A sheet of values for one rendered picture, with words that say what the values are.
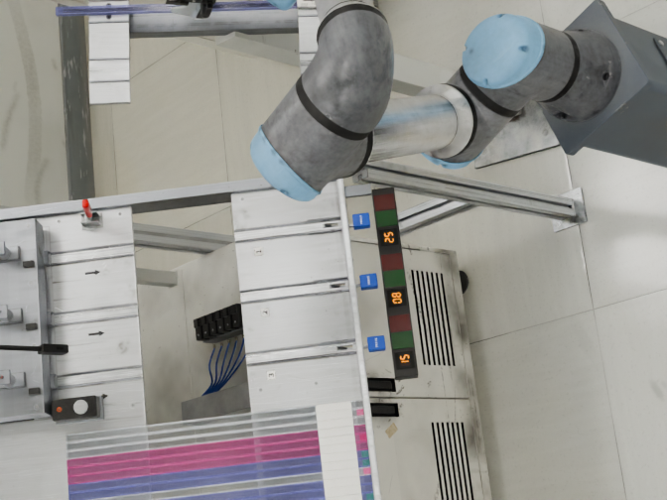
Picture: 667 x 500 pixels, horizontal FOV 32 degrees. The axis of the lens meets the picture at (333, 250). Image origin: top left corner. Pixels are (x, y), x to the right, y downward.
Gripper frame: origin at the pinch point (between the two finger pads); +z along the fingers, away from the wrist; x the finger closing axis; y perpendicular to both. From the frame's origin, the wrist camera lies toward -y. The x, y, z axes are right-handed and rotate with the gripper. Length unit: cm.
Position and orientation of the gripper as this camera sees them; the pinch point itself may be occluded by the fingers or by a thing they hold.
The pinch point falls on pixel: (198, 7)
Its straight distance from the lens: 215.2
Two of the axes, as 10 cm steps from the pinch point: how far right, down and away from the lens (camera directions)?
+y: -9.6, -0.1, -2.9
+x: 0.5, 9.8, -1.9
